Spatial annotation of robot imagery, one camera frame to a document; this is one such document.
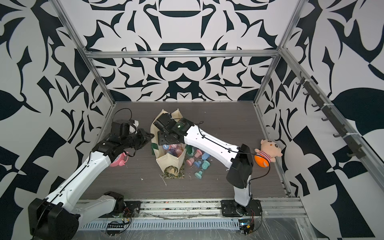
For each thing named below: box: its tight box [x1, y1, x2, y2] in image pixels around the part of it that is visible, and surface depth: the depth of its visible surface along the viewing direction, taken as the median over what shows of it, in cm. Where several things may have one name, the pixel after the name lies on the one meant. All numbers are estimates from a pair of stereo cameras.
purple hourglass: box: [174, 148, 183, 158], surface depth 89 cm
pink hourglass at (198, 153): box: [194, 149, 203, 158], surface depth 93 cm
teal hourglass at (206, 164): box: [201, 160, 211, 170], surface depth 88 cm
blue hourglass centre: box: [201, 152, 210, 160], surface depth 91 cm
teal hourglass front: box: [194, 170, 203, 179], surface depth 84 cm
